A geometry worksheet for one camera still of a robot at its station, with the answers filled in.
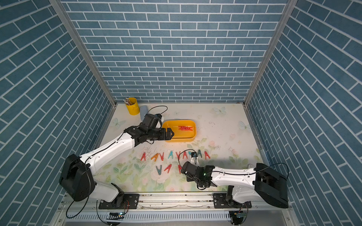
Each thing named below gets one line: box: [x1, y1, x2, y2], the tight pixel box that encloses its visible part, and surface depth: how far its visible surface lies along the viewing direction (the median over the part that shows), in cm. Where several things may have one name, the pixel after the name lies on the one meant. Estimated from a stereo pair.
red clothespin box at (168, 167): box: [164, 163, 173, 174], surface depth 88 cm
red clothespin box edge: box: [178, 125, 190, 131], surface depth 105 cm
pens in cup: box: [122, 97, 133, 106], surface depth 101 cm
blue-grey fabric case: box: [139, 104, 149, 122], surface depth 116 cm
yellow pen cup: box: [125, 96, 140, 116], surface depth 110 cm
